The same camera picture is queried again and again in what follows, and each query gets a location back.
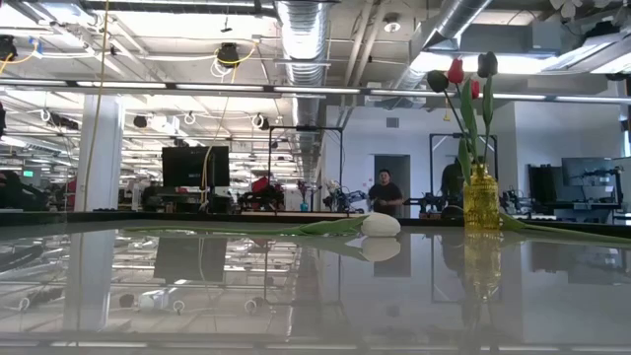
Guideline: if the person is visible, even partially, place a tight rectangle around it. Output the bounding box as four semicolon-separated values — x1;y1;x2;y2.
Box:
440;160;467;218
368;169;404;218

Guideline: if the black upright monitor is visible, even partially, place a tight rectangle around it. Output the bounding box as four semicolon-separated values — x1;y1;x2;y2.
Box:
527;165;564;206

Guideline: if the white pillar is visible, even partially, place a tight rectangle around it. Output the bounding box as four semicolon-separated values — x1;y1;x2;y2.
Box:
76;94;124;212

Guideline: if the black computer monitor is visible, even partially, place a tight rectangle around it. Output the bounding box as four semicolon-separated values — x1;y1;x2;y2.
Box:
162;146;231;188

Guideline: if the black metal station frame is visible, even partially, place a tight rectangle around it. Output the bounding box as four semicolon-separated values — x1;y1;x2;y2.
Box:
428;132;499;213
267;125;345;214

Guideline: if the grey wide monitor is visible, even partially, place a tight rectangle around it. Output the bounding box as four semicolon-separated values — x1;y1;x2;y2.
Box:
561;157;617;187

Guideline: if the smooth silver ventilation duct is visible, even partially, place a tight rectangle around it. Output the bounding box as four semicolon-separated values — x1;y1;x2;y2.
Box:
393;0;494;95

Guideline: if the yellow glass vase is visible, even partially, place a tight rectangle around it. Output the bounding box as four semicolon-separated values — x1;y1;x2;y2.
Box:
462;164;501;231

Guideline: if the silver ribbed ventilation duct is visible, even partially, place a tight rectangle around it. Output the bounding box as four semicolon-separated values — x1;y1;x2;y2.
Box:
273;0;330;183

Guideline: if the long ceiling light strip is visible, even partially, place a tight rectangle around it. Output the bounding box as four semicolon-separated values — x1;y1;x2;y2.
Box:
0;77;631;106

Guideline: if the black metal table frame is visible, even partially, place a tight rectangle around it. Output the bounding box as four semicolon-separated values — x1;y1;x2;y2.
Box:
0;210;631;238

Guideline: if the teal vase with flowers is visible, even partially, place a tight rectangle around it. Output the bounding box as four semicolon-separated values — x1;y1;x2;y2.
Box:
297;180;312;213

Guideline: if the black ceiling camera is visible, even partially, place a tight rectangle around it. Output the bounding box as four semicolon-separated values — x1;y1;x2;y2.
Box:
216;42;241;69
0;34;17;61

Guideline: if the black artificial tulip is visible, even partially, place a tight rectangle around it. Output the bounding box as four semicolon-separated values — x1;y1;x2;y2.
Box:
476;50;499;169
426;69;477;169

